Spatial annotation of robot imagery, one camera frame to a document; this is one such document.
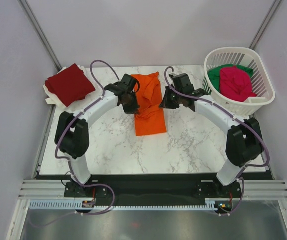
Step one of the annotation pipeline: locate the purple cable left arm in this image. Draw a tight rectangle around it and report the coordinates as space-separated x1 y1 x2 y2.
29 59 116 228

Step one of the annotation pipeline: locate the folded dark red t shirt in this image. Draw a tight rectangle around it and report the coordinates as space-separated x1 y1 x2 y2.
44 63 96 108

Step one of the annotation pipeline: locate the folded white t shirt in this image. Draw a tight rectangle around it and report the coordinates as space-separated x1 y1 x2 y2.
43 65 87 110

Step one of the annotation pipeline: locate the metal corner post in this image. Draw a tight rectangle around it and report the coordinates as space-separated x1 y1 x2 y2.
17 0 63 71
249 0 284 50

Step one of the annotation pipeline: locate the green t shirt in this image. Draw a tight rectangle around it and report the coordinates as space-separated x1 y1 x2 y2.
207 64 254 93

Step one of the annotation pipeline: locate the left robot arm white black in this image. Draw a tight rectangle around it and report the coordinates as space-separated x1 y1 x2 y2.
54 74 140 198

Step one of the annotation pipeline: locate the metal corner post left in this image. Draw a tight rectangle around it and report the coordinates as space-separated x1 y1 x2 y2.
17 0 63 71

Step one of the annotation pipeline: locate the white plastic laundry basket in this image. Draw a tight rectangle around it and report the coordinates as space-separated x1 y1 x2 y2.
202 47 276 116

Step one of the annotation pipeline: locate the white slotted cable duct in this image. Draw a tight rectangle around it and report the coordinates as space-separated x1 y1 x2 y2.
28 197 232 211

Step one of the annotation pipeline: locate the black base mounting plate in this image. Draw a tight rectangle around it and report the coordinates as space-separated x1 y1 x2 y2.
63 173 242 207

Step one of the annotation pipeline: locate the orange t shirt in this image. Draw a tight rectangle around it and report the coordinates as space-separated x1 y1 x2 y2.
132 72 167 137

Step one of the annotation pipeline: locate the metal corner post right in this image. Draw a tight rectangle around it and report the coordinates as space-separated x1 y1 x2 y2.
249 0 284 50

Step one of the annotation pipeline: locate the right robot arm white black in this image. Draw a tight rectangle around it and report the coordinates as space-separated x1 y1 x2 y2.
160 73 264 197

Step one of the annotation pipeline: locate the magenta t shirt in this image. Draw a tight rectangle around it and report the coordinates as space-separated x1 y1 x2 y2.
219 65 257 102

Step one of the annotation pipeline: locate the aluminium rail frame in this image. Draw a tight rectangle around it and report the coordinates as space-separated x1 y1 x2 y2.
18 180 287 201

